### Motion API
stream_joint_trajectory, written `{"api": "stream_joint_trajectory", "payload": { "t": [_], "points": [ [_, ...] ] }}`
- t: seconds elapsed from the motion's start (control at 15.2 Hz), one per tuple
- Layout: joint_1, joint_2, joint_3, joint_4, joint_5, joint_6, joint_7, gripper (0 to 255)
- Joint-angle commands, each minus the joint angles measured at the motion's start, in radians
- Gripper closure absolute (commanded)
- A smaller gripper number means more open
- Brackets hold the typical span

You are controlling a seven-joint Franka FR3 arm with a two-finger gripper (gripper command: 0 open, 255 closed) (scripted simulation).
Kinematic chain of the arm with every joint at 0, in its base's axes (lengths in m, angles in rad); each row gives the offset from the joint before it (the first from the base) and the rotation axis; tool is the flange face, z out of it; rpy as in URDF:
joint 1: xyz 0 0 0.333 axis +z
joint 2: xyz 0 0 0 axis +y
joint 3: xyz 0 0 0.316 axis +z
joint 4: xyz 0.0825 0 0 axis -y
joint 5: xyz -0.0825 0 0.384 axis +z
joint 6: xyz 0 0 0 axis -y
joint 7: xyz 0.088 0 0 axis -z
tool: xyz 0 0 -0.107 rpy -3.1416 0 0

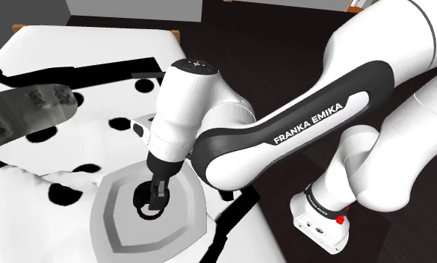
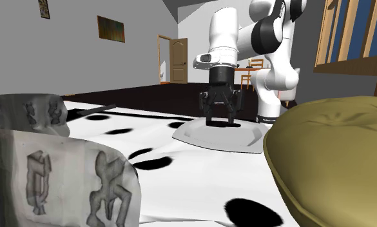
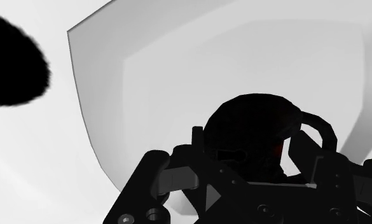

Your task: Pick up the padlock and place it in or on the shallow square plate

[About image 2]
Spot olive green cushion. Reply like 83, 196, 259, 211
262, 96, 377, 227

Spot wide dark wall picture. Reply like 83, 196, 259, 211
96, 15, 126, 43

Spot wooden framed window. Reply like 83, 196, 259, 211
313, 0, 377, 77

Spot dark grey flat slab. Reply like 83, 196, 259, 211
76, 104, 117, 116

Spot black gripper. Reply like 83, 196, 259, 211
198, 66, 244, 126

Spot brown wooden door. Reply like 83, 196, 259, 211
157, 34, 189, 85

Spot pale grey plate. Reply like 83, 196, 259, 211
171, 117, 271, 155

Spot white black-spotted bed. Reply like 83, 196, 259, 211
61, 100, 303, 227

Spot small framed wall picture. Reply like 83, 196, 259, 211
37, 0, 51, 20

